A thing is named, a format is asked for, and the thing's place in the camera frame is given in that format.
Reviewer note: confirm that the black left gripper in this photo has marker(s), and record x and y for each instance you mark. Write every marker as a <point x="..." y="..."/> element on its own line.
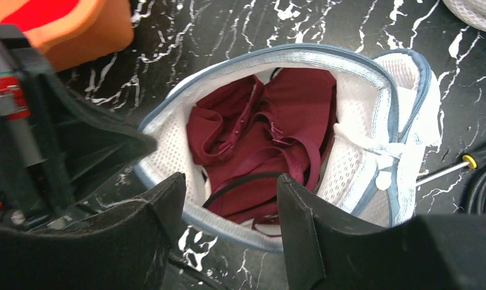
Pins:
<point x="47" y="129"/>

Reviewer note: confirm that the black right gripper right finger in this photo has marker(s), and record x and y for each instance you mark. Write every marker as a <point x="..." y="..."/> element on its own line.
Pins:
<point x="327" y="248"/>

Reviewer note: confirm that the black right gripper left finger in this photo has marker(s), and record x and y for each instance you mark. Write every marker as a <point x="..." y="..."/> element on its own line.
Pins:
<point x="124" y="247"/>

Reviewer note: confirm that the maroon bra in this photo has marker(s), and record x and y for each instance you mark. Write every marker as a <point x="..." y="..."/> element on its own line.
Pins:
<point x="247" y="133"/>

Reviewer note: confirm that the white mesh bag blue trim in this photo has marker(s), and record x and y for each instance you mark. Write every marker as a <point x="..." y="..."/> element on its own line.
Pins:
<point x="386" y="117"/>

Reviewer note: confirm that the white mesh bag beige trim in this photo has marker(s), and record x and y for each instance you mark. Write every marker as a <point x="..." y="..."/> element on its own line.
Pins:
<point x="471" y="12"/>

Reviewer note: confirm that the orange plastic basin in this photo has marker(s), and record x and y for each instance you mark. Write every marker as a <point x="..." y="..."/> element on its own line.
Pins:
<point x="92" y="30"/>

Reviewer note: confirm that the black yellow screwdriver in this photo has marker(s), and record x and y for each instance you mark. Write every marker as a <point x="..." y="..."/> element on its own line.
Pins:
<point x="472" y="160"/>

